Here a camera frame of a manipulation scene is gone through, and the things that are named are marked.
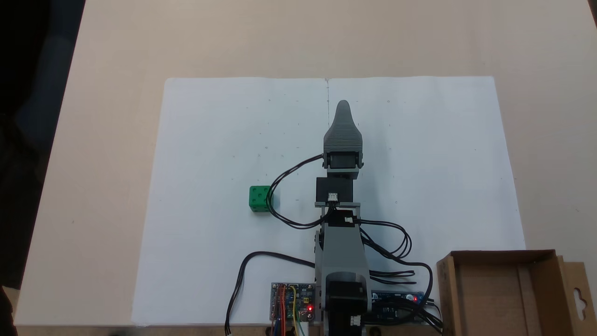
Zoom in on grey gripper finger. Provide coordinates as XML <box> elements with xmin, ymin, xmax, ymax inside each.
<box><xmin>324</xmin><ymin>100</ymin><xmax>364</xmax><ymax>153</ymax></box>

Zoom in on green dice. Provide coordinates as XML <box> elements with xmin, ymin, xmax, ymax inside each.
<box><xmin>249</xmin><ymin>185</ymin><xmax>272</xmax><ymax>213</ymax></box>

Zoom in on white paper sheet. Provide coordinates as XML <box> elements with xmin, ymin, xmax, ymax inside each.
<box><xmin>132</xmin><ymin>76</ymin><xmax>527</xmax><ymax>327</ymax></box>

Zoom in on green circuit board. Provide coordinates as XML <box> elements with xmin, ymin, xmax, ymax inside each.
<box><xmin>270</xmin><ymin>282</ymin><xmax>316</xmax><ymax>323</ymax></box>

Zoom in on brown cardboard box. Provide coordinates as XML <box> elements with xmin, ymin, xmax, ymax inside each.
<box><xmin>436</xmin><ymin>250</ymin><xmax>597</xmax><ymax>336</ymax></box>

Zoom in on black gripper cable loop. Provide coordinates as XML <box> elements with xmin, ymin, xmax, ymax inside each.
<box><xmin>267</xmin><ymin>154</ymin><xmax>328</xmax><ymax>230</ymax></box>

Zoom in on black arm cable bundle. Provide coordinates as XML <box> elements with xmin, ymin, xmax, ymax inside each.
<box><xmin>357</xmin><ymin>217</ymin><xmax>444</xmax><ymax>333</ymax></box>

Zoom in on black cable along table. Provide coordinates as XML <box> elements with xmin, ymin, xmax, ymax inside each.
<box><xmin>225</xmin><ymin>251</ymin><xmax>318</xmax><ymax>336</ymax></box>

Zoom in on coloured jumper wires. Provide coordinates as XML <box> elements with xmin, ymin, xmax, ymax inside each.
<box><xmin>272</xmin><ymin>285</ymin><xmax>309</xmax><ymax>336</ymax></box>

